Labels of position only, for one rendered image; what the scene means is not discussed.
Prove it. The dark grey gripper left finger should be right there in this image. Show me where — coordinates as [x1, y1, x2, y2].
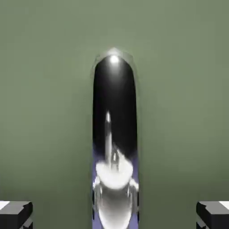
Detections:
[0, 200, 34, 229]

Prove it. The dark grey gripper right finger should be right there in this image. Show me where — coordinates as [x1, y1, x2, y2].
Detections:
[195, 200, 229, 229]

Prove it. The green cabinet door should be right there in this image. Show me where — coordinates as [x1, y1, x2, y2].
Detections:
[0, 0, 229, 229]

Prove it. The shiny curved metal handle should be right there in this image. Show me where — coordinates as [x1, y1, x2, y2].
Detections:
[91, 47, 140, 229]

